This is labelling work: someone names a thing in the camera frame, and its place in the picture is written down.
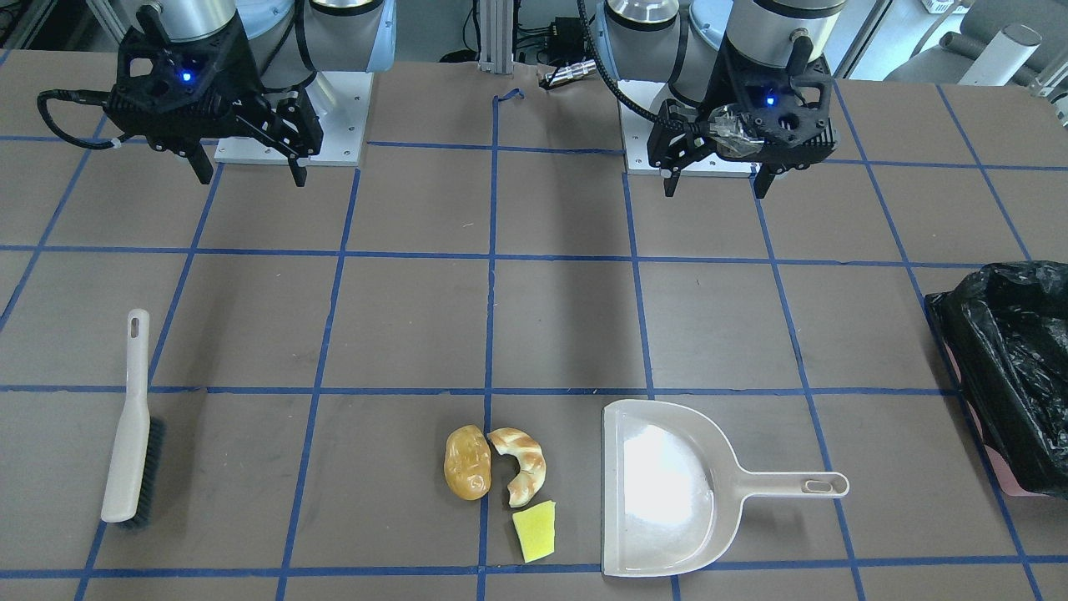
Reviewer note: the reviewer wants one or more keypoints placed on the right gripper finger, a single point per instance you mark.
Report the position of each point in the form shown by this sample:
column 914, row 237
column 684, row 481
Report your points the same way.
column 298, row 169
column 200, row 163

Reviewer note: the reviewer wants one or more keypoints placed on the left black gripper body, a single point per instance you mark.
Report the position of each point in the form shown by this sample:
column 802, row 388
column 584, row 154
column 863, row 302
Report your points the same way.
column 724, row 79

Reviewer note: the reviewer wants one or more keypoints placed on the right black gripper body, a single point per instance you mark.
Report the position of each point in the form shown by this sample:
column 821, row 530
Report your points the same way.
column 250, row 81

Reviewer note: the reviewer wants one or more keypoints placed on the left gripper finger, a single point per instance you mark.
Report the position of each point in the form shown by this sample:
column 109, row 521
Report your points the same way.
column 670, row 179
column 763, row 181

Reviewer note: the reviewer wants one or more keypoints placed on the golden croissant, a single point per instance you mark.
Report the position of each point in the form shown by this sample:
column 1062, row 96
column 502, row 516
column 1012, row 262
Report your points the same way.
column 532, row 467

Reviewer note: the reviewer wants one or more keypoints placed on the beige plastic dustpan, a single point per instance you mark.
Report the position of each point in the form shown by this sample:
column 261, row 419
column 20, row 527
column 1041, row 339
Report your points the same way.
column 673, row 490

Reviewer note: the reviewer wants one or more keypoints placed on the glazed brown bread roll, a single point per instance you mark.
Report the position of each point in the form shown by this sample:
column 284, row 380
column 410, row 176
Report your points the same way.
column 467, row 463

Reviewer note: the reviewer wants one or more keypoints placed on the beige hand brush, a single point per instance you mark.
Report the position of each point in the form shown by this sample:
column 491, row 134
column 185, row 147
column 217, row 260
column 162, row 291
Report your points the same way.
column 138, row 442

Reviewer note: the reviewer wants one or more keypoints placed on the yellow sponge piece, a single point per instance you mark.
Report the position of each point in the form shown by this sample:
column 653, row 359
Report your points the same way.
column 536, row 531

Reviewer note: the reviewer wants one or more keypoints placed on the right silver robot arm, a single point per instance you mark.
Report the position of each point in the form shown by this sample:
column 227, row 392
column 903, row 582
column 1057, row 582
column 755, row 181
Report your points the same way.
column 294, row 41

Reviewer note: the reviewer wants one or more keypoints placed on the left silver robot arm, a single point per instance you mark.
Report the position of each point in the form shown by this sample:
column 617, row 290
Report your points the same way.
column 675, row 42

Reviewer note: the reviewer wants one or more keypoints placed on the black trash bag bin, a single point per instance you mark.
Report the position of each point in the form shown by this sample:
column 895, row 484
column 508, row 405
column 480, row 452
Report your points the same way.
column 1004, row 329

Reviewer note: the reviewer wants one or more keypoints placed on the black power adapter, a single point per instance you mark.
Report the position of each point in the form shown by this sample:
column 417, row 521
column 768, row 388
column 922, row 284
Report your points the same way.
column 565, row 42

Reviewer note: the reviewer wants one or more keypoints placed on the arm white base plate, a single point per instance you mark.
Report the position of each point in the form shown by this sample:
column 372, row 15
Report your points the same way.
column 636, row 131
column 342, row 102

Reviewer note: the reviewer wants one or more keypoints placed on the aluminium frame post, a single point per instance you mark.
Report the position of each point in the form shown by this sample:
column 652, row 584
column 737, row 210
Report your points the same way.
column 496, row 30

